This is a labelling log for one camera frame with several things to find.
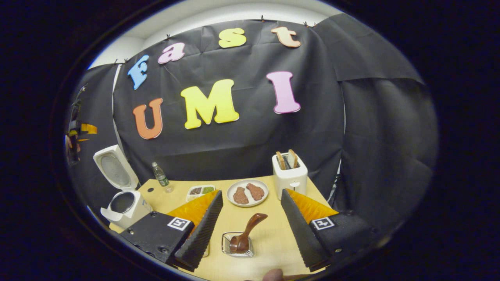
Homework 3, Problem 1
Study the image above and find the brown meat piece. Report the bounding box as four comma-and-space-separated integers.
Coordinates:
233, 187, 249, 205
246, 183, 265, 201

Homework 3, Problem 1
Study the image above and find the white rice cooker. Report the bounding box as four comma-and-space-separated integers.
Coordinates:
93, 145, 154, 229

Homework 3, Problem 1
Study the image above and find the white round plate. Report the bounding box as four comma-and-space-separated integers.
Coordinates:
227, 179, 269, 207

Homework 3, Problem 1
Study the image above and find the brown wooden spoon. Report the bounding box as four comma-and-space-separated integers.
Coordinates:
229, 213, 268, 253

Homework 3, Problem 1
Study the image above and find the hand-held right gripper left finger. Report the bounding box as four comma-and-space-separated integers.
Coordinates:
120, 190, 224, 272

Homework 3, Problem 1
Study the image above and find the clear plastic water bottle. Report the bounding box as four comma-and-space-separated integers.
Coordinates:
152, 162, 174, 193

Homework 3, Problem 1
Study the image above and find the white divided grain dish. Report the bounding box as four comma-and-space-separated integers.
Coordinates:
186, 185, 216, 202

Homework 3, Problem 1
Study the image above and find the white toaster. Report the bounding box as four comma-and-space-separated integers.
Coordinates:
272, 152, 308, 200

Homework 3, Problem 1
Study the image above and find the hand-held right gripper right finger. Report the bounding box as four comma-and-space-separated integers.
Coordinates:
280, 189, 381, 272

